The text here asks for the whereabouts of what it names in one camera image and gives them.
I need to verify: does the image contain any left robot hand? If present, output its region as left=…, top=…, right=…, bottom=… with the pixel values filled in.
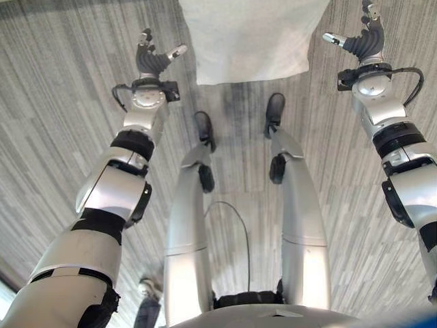
left=135, top=28, right=188, bottom=79

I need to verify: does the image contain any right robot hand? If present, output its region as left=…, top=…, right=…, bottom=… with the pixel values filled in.
left=322, top=0, right=386, bottom=65

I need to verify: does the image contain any white cushion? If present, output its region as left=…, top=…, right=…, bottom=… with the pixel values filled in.
left=178, top=0, right=332, bottom=86

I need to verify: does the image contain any left silver robot leg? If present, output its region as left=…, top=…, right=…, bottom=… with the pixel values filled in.
left=163, top=111, right=216, bottom=327

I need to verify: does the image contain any silver robot leg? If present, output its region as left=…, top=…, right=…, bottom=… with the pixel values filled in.
left=264, top=92, right=332, bottom=310
left=163, top=111, right=216, bottom=327

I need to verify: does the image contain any right silver robot leg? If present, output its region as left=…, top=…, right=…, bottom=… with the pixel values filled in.
left=264, top=92, right=332, bottom=310

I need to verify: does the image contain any person's foot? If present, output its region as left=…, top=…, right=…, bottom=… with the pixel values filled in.
left=132, top=277, right=164, bottom=328

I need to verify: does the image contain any silver robot torso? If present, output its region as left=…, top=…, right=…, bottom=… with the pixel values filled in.
left=170, top=290, right=366, bottom=328

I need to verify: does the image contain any thin grey cable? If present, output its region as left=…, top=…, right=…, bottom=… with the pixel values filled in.
left=203, top=200, right=251, bottom=293

